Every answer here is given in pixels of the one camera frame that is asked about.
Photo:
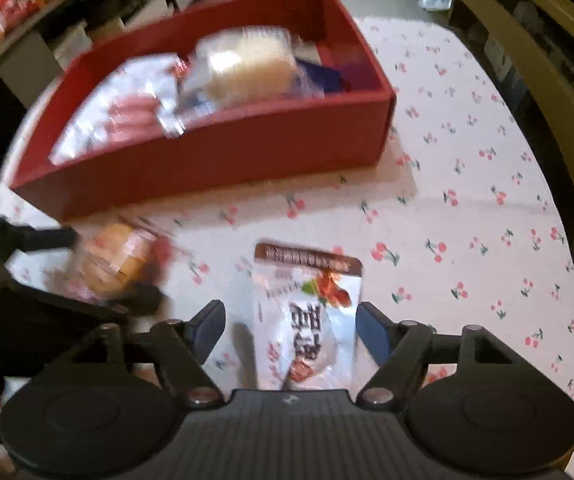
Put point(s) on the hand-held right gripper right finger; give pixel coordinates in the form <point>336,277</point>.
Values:
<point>369,330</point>

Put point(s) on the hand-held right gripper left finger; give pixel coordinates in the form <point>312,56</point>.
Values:
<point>209,330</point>

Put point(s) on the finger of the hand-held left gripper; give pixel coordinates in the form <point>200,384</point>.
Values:
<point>137,297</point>
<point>42,239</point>

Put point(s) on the golden bun snack packet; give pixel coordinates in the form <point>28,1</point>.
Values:
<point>112,260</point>

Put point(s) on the white brown-topped snack packet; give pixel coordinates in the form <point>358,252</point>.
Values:
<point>312,330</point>

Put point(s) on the pink sausage packet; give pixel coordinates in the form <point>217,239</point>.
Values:
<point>127,115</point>

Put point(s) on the red cardboard box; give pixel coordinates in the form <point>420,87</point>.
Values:
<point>267,135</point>

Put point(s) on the blue snack packet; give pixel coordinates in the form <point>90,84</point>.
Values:
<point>327,77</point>

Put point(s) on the white bread packet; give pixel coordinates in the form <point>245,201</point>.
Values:
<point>247,65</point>

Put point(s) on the white sideboard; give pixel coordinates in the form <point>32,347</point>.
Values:
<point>27,67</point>

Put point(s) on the open cardboard box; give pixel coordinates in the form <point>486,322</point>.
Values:
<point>79,35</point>

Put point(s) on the white carton under cabinet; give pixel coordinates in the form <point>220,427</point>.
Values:
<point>502,57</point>

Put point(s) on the long wooden cabinet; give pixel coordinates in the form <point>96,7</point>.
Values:
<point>542,60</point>

